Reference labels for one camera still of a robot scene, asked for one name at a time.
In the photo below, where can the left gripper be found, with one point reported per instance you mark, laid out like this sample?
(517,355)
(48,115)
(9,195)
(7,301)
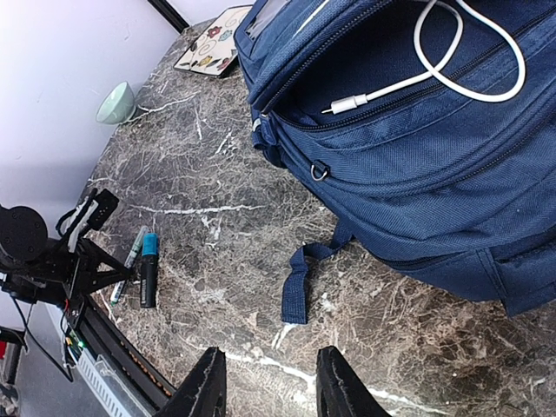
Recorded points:
(86,271)

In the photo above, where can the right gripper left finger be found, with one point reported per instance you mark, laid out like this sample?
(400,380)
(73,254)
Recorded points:
(203,393)

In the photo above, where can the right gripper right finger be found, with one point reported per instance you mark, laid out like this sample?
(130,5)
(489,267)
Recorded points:
(339,390)

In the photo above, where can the green capped white marker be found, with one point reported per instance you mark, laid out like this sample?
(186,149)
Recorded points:
(129,263)

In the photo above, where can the navy blue student backpack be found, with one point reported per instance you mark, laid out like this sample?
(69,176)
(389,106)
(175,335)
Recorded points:
(426,127)

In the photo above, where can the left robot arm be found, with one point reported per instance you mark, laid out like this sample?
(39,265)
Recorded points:
(33,265)

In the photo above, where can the pale green ceramic bowl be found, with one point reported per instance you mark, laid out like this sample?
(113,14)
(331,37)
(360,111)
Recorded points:
(118,107)

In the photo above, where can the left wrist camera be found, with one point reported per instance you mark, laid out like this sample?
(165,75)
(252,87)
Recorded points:
(91,214)

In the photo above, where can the grey slotted cable duct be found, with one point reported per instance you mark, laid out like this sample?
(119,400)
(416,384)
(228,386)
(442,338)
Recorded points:
(93,369)

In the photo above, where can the left black frame post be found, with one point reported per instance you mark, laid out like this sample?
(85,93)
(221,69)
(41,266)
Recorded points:
(170,14)

